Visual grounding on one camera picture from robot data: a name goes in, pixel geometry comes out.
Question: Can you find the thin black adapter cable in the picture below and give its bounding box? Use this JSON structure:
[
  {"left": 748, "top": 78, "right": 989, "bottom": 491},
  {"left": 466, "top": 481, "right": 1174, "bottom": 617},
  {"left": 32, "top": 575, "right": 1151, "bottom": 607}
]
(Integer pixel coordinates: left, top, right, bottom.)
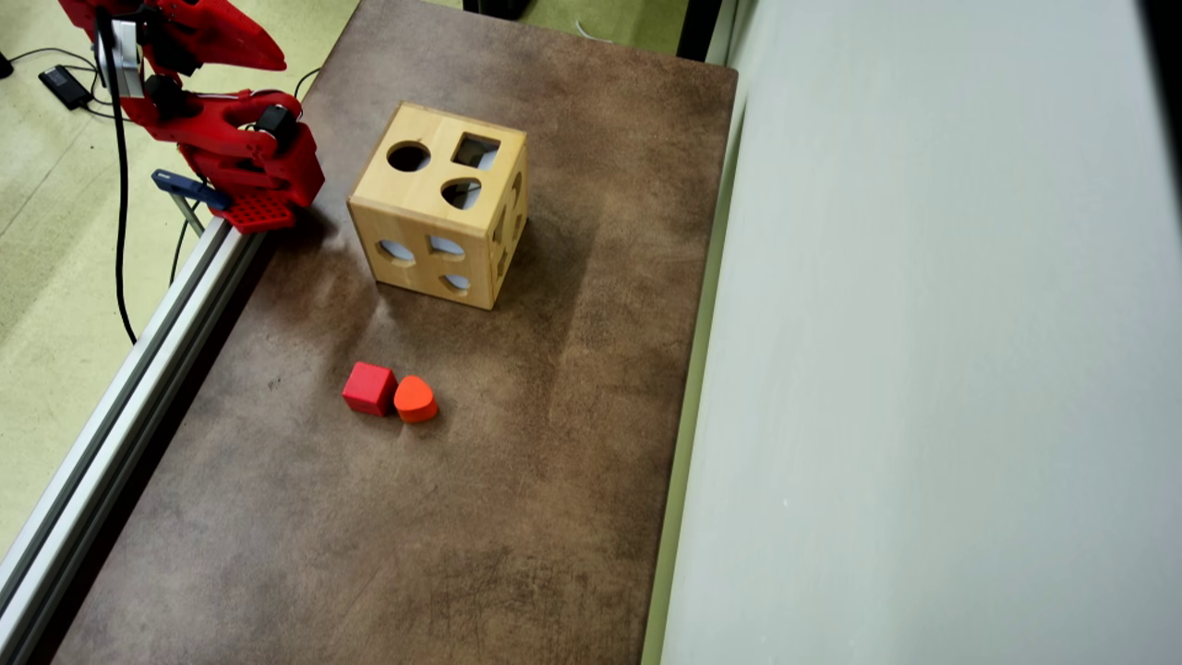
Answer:
[{"left": 7, "top": 46, "right": 121, "bottom": 121}]

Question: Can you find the thick black camera cable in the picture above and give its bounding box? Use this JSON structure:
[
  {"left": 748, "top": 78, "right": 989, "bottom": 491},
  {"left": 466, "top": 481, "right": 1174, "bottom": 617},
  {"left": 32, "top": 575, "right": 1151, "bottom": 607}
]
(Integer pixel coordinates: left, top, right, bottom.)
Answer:
[{"left": 95, "top": 9, "right": 139, "bottom": 345}]

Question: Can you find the black power adapter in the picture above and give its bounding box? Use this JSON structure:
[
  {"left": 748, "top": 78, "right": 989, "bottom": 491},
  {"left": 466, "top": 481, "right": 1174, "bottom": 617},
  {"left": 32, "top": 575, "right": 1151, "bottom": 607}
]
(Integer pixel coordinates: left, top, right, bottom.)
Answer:
[{"left": 39, "top": 65, "right": 93, "bottom": 110}]

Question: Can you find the blue clamp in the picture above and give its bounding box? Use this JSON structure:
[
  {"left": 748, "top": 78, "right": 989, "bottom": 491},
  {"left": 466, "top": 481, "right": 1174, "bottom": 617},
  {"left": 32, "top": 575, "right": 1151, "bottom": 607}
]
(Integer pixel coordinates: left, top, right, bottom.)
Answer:
[{"left": 152, "top": 169, "right": 232, "bottom": 236}]

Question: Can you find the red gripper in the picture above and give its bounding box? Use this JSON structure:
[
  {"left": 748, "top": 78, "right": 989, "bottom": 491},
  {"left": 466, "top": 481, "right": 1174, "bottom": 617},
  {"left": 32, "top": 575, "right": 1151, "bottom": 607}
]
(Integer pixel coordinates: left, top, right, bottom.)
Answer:
[{"left": 57, "top": 0, "right": 288, "bottom": 77}]

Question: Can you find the orange rounded wooden block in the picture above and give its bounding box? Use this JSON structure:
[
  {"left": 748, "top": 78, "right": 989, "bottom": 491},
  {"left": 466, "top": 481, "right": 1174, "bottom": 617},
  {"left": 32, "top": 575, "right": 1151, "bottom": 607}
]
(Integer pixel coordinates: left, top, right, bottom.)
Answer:
[{"left": 393, "top": 375, "right": 440, "bottom": 425}]

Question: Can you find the red wooden cube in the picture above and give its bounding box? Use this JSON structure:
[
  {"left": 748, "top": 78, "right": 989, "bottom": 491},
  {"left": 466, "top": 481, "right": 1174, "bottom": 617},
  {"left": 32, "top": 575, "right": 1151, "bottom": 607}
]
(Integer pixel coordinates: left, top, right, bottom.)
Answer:
[{"left": 342, "top": 361, "right": 399, "bottom": 417}]

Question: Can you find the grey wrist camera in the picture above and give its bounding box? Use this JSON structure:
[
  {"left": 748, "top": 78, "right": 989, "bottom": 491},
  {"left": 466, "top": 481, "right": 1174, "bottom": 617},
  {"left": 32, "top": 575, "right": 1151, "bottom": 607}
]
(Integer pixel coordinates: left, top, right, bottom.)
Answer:
[{"left": 97, "top": 14, "right": 149, "bottom": 101}]

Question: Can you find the wooden shape sorter box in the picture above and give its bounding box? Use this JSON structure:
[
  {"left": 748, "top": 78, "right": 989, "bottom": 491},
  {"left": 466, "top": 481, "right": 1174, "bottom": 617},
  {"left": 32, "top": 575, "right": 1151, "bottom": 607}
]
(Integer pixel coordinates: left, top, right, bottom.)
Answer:
[{"left": 347, "top": 102, "right": 529, "bottom": 311}]

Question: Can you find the aluminium profile rail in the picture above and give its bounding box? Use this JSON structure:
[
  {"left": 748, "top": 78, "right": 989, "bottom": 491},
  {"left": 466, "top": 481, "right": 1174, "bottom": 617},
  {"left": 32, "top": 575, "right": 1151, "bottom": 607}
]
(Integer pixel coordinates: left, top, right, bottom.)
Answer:
[{"left": 0, "top": 217, "right": 269, "bottom": 665}]

